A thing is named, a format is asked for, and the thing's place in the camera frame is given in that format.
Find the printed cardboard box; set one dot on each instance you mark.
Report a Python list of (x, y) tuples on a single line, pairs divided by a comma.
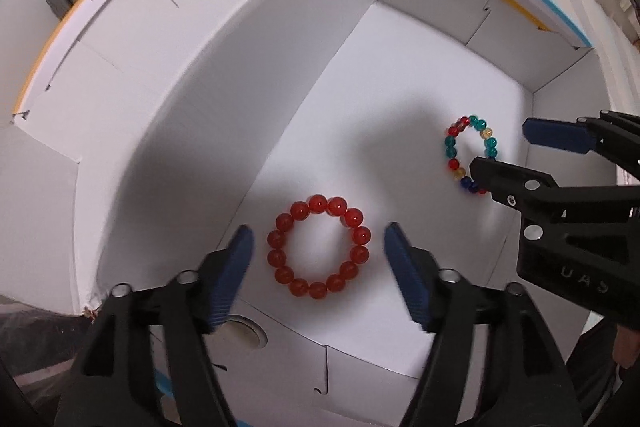
[(200, 107)]

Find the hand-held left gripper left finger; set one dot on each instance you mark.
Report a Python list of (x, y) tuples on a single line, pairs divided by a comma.
[(235, 267)]

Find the person's right hand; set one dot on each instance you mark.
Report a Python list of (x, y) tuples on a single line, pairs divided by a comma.
[(630, 347)]

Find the person's right forearm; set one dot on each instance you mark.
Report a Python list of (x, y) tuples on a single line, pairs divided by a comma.
[(595, 372)]

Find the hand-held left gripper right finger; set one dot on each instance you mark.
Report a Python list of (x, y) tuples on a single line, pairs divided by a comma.
[(402, 267)]

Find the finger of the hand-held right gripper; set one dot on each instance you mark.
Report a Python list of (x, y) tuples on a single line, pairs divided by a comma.
[(510, 182), (550, 132)]

